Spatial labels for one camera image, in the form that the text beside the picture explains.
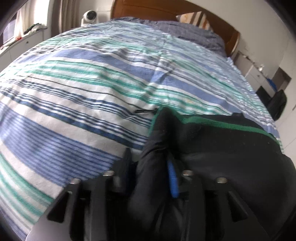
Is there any black puffer jacket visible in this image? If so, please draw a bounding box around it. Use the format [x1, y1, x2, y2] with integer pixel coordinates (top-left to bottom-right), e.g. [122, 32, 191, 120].
[128, 106, 295, 240]

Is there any blue checked pillow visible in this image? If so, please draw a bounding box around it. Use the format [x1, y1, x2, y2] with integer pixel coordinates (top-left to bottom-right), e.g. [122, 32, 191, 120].
[111, 16, 227, 57]

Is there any striped brown white pillow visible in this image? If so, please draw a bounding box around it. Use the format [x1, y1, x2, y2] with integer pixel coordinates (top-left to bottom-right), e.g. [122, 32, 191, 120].
[176, 11, 212, 31]

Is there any beige curtain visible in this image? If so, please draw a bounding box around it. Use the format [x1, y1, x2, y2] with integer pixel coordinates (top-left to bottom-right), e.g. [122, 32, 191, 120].
[51, 0, 80, 37]

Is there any striped blue green duvet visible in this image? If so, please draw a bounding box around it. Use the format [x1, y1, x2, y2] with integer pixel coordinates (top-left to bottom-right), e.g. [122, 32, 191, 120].
[1, 21, 279, 240]

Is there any wooden headboard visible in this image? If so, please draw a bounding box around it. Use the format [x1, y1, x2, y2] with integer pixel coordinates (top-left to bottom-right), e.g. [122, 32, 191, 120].
[110, 0, 240, 57]

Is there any white wardrobe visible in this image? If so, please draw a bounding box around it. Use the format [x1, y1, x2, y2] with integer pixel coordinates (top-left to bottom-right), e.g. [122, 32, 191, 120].
[272, 37, 296, 149]

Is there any white window-side cabinet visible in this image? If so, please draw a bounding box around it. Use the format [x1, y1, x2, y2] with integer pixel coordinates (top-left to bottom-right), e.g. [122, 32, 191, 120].
[0, 30, 44, 71]

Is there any dark jacket on chair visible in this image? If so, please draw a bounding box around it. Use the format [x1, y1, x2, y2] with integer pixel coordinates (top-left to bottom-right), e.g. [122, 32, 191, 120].
[267, 90, 287, 121]

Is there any white desk with drawers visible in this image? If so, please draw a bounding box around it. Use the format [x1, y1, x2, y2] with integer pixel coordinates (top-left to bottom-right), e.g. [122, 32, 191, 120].
[234, 52, 275, 97]

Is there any small white fan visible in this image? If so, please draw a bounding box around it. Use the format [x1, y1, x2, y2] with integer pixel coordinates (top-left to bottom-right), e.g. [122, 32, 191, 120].
[81, 10, 97, 27]

